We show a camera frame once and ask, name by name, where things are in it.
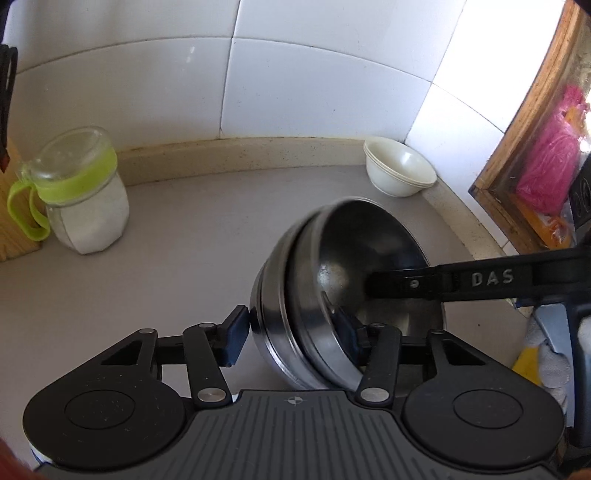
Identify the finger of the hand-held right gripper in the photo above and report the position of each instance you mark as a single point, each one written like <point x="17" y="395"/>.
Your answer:
<point x="461" y="279"/>

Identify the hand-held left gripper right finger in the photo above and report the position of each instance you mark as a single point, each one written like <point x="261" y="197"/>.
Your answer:
<point x="345" y="333"/>

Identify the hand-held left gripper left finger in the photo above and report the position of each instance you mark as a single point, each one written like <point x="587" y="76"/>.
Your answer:
<point x="238" y="333"/>

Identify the stainless steel bowl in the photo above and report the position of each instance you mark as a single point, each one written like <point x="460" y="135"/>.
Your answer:
<point x="292" y="304"/>
<point x="268" y="332"/>
<point x="369" y="240"/>

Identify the grey white rag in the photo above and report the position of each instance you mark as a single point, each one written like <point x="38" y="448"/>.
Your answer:
<point x="551" y="360"/>

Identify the yellow sponge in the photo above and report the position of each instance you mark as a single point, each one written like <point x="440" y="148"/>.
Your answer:
<point x="526" y="364"/>

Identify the grey mat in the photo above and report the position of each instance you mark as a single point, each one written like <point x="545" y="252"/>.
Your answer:
<point x="184" y="240"/>

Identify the orange packet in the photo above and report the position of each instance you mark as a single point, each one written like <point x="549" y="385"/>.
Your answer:
<point x="556" y="228"/>

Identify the cream plastic bowl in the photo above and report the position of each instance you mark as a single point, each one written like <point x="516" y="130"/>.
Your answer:
<point x="392" y="188"/>
<point x="397" y="159"/>

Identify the pink plastic bag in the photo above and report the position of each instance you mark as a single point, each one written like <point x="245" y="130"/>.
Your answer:
<point x="549" y="166"/>

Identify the glass jar with green lid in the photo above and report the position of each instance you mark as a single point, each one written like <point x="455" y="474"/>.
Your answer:
<point x="87" y="217"/>

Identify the wooden window frame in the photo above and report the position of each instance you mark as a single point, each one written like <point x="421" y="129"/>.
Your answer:
<point x="521" y="152"/>

